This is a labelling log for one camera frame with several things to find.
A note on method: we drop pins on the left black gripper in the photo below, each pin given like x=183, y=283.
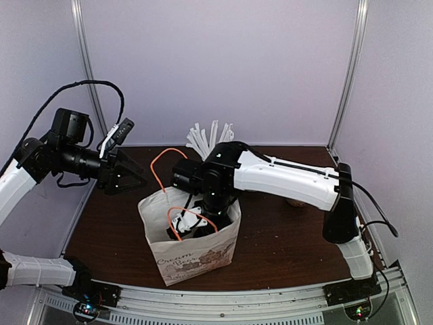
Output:
x=108, y=181

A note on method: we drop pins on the white paper bag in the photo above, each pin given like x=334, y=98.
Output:
x=193, y=243

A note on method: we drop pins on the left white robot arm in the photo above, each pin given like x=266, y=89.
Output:
x=58, y=152

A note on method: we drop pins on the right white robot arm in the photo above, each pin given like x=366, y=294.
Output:
x=328, y=189

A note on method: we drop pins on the white cup of straws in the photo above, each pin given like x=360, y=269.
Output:
x=203, y=141

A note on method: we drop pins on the white round bowl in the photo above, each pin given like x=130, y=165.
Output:
x=296, y=203

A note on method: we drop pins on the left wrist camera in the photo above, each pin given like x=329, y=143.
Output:
x=115, y=136

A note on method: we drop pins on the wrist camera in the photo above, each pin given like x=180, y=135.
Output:
x=115, y=136
x=184, y=224

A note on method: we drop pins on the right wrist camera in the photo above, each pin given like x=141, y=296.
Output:
x=184, y=224

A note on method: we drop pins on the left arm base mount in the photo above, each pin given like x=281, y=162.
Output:
x=91, y=292

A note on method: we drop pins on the left aluminium post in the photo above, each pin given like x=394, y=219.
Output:
x=79, y=24

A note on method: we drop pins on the aluminium post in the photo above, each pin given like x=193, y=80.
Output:
x=79, y=24
x=353, y=62

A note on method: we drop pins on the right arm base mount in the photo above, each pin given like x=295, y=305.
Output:
x=350, y=290

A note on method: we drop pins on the right aluminium post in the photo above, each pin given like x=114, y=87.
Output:
x=353, y=62

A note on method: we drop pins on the aluminium front rail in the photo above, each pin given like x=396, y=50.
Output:
x=295, y=305

